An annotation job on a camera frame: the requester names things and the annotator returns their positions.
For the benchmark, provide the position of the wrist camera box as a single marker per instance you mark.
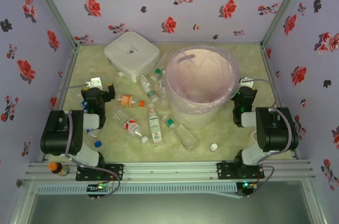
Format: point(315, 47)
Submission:
point(246, 81)
point(94, 82)

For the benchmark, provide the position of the red label water bottle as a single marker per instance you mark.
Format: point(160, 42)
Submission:
point(131, 126)

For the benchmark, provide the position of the blue label water bottle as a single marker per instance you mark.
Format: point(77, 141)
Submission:
point(93, 133)

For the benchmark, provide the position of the small circuit board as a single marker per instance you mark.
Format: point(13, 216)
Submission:
point(99, 187)
point(247, 184)

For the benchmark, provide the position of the white lidded storage box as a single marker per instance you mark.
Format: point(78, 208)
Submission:
point(131, 52)

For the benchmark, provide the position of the brown bottle orange cap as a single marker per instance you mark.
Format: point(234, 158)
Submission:
point(59, 169)

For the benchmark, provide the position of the large clear bottle green cap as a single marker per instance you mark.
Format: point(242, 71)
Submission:
point(185, 139)

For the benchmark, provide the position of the green white label bottle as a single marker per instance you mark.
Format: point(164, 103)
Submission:
point(155, 127)

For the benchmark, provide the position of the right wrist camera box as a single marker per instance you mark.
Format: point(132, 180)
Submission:
point(246, 81)

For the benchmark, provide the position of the small labelled bottle green cap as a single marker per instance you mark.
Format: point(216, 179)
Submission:
point(144, 82)

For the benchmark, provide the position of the small white capped vial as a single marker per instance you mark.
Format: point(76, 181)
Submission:
point(214, 147)

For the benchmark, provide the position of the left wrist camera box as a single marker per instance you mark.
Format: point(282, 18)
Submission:
point(94, 82)

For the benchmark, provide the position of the aluminium side rail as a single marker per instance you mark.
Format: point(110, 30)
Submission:
point(268, 62)
point(67, 70)

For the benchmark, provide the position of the clear bottle orange label cap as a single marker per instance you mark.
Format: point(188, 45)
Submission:
point(126, 100)

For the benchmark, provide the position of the white ribbed waste bin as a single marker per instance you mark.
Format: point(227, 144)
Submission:
point(193, 120)

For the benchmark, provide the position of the pink plastic bin liner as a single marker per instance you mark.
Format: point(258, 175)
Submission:
point(201, 75)

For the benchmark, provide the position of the small clear bottle green cap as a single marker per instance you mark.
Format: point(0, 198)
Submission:
point(156, 75)

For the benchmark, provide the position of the aluminium frame post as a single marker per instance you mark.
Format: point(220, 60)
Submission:
point(283, 7)
point(53, 7)

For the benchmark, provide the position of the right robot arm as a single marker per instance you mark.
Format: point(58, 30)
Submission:
point(278, 131)

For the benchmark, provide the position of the aluminium mounting rail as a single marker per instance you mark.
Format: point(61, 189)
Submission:
point(169, 172)

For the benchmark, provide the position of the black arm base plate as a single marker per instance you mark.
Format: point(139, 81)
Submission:
point(225, 171)
point(116, 172)

